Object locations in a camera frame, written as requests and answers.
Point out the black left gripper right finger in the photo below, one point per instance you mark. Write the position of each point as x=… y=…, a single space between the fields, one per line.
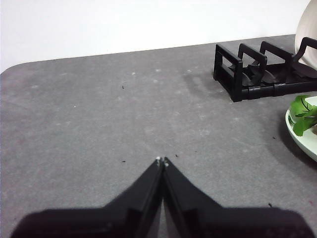
x=210 y=220

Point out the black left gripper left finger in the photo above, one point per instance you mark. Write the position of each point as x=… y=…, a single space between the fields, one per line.
x=123 y=218

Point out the green round plate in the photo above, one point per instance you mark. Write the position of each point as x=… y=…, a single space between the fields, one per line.
x=304 y=146

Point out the orange carrot with green leaves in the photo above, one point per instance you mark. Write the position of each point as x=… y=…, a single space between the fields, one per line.
x=301 y=124

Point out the black plate rack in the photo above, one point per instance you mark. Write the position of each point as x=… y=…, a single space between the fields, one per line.
x=257 y=93

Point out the beige round plate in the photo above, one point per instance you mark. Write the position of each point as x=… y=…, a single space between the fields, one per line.
x=307 y=27

